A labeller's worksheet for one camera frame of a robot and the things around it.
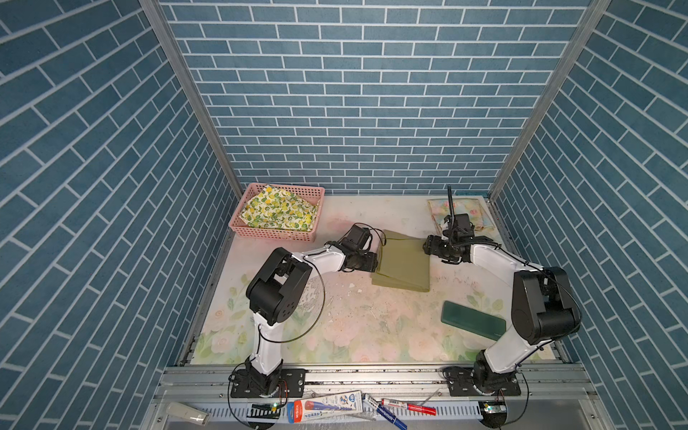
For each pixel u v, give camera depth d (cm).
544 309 47
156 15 70
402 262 99
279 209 112
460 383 74
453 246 71
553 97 87
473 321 85
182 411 66
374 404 69
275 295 51
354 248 78
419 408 69
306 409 69
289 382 73
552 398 74
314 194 116
